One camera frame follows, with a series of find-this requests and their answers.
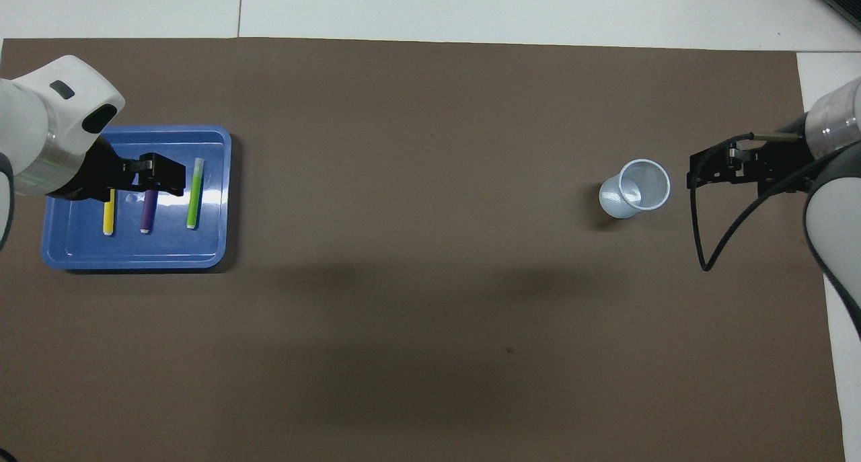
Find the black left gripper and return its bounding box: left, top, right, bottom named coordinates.
left=47, top=136, right=186, bottom=202

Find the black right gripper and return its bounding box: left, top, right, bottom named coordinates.
left=687, top=114, right=815, bottom=195

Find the green pen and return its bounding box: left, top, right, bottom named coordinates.
left=186, top=158, right=204, bottom=230

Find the blue plastic tray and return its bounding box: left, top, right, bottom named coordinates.
left=42, top=125, right=233, bottom=271

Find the translucent plastic cup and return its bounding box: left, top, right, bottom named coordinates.
left=599, top=159, right=671, bottom=219

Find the brown table mat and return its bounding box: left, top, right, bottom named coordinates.
left=0, top=37, right=847, bottom=462

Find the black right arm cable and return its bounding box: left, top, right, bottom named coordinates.
left=689, top=132, right=861, bottom=272

